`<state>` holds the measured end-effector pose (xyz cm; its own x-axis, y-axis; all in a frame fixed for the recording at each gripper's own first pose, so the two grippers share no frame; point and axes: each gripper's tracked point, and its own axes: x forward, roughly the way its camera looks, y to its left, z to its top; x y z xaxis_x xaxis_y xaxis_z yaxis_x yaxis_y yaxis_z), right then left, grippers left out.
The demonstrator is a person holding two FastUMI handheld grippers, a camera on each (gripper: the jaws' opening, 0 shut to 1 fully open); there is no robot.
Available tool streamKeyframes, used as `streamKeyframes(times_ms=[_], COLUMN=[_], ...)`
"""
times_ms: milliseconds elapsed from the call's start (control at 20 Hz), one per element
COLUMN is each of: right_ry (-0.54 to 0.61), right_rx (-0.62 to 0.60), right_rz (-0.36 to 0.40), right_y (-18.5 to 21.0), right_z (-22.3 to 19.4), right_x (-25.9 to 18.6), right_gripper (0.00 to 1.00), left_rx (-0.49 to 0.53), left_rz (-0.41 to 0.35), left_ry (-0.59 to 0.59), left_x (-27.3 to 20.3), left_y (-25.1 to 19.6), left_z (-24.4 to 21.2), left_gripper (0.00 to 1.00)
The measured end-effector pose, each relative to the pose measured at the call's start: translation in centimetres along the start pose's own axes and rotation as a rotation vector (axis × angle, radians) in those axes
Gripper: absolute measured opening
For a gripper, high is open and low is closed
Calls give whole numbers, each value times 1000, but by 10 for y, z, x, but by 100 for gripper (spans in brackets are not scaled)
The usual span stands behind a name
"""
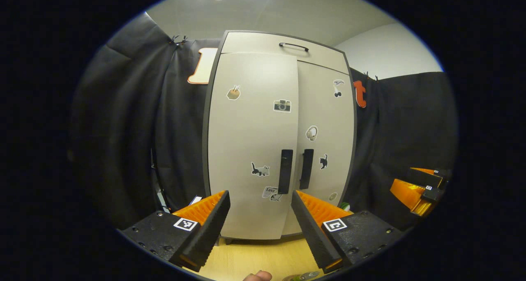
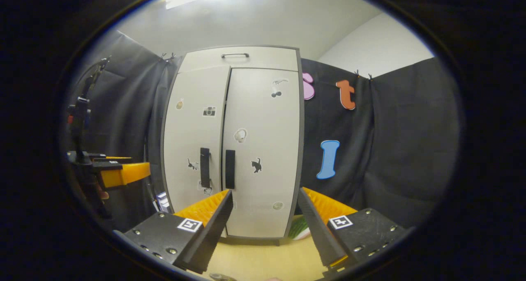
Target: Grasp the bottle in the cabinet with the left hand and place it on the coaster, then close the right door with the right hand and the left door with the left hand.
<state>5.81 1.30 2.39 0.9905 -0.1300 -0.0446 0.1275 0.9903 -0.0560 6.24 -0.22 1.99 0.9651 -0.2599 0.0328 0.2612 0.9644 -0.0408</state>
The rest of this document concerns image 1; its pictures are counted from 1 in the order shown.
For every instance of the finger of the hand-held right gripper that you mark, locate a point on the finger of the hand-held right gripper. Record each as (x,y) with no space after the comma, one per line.
(404,192)
(425,177)

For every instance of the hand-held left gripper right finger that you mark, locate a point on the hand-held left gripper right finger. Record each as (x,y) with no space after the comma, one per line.
(310,227)

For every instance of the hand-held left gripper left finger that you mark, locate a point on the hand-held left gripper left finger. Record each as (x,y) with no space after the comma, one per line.
(209,227)

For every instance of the white cabinet door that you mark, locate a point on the white cabinet door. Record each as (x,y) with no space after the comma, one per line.
(328,120)
(246,141)

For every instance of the white and grey cabinet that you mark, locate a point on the white and grey cabinet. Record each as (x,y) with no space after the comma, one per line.
(205,149)

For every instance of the white cabinet drawer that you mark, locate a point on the white cabinet drawer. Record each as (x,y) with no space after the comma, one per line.
(254,42)

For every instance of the watermelon slice toy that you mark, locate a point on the watermelon slice toy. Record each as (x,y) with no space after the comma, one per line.
(344,206)

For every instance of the black backdrop cloth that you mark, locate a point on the black backdrop cloth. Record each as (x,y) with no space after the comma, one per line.
(123,129)

